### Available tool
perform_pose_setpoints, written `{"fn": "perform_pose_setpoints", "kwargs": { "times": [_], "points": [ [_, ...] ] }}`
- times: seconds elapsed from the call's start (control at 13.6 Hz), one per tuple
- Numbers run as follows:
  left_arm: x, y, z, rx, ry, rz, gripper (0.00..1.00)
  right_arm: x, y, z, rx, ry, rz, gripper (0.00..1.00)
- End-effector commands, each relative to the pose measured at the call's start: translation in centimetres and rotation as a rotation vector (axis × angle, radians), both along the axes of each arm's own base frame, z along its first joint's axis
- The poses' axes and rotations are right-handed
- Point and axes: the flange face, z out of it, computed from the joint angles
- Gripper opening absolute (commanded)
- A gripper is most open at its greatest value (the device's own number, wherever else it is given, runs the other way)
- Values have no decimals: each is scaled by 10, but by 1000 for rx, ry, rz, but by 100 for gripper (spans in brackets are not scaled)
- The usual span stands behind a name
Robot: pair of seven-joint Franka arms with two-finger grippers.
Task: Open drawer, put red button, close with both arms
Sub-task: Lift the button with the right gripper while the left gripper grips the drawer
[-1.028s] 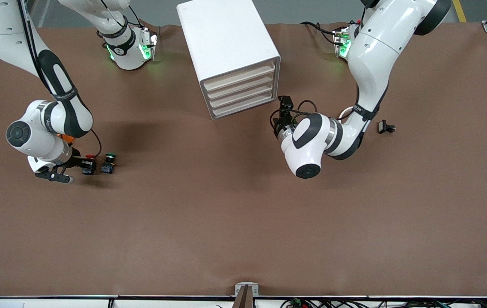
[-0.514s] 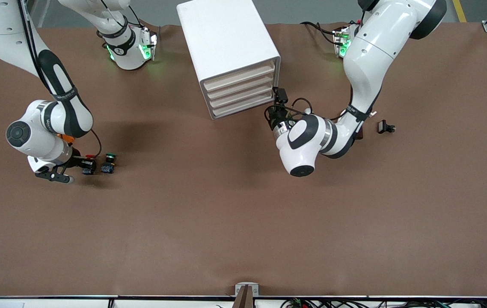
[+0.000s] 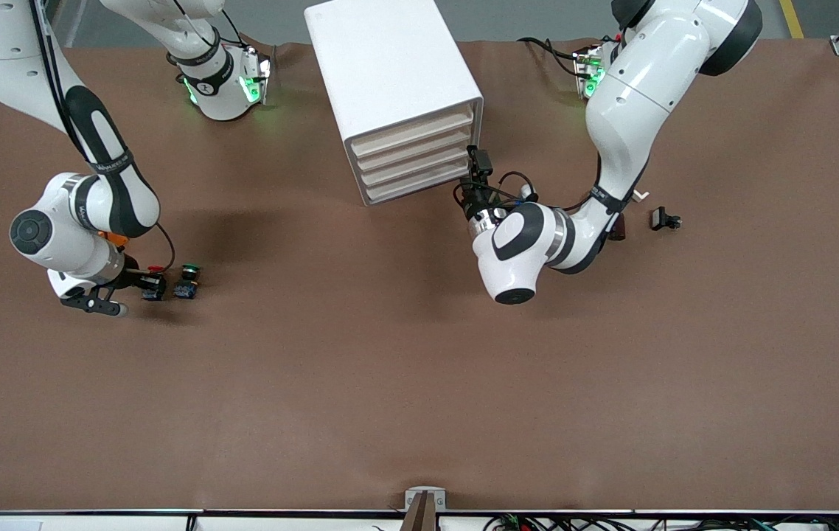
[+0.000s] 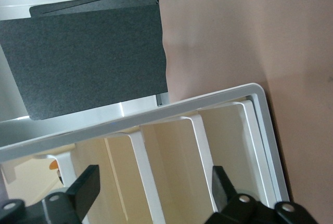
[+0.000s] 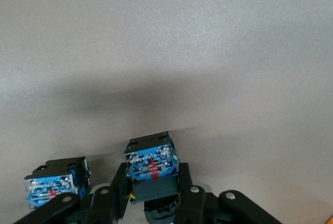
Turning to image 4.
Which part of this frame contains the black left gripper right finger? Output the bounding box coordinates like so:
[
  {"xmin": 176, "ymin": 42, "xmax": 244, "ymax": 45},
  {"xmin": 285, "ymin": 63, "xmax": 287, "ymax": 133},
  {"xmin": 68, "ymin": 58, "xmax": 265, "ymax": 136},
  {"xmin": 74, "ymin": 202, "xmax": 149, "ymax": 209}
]
[{"xmin": 205, "ymin": 166, "xmax": 318, "ymax": 224}]

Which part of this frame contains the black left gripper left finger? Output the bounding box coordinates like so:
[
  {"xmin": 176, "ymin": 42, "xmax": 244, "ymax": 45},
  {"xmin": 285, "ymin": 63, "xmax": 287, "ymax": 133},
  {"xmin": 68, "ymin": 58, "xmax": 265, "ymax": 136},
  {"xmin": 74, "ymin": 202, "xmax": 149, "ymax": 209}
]
[{"xmin": 0, "ymin": 165, "xmax": 101, "ymax": 224}]

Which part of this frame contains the white drawer cabinet shell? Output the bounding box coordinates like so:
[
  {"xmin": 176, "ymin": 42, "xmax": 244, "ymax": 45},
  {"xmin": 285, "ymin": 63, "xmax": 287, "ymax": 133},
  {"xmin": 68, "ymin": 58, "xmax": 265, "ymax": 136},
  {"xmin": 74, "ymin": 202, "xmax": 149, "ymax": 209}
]
[{"xmin": 0, "ymin": 83, "xmax": 290, "ymax": 204}]

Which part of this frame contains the small orange black part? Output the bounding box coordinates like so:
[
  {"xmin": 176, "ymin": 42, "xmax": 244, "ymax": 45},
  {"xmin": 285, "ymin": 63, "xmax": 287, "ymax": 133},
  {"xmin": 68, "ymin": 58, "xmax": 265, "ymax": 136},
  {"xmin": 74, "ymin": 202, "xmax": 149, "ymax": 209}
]
[{"xmin": 48, "ymin": 159, "xmax": 65, "ymax": 185}]

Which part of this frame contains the dark grey felt panel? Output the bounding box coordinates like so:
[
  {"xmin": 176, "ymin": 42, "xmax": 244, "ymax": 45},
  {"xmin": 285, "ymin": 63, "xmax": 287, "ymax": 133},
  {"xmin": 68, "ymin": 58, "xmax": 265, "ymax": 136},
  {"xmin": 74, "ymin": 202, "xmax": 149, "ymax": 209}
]
[
  {"xmin": 29, "ymin": 0, "xmax": 159, "ymax": 18},
  {"xmin": 0, "ymin": 4, "xmax": 168, "ymax": 121}
]

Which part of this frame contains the brown table cover sheet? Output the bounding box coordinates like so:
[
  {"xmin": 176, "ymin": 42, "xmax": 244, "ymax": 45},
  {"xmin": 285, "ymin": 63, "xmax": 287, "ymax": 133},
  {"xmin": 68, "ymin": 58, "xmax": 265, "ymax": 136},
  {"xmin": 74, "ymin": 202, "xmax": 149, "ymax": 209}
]
[{"xmin": 158, "ymin": 0, "xmax": 333, "ymax": 224}]

